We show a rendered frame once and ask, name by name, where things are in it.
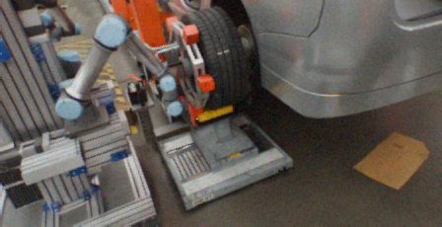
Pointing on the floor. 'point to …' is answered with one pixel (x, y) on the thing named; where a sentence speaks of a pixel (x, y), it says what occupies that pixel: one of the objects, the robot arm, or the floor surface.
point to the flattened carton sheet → (394, 160)
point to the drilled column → (146, 125)
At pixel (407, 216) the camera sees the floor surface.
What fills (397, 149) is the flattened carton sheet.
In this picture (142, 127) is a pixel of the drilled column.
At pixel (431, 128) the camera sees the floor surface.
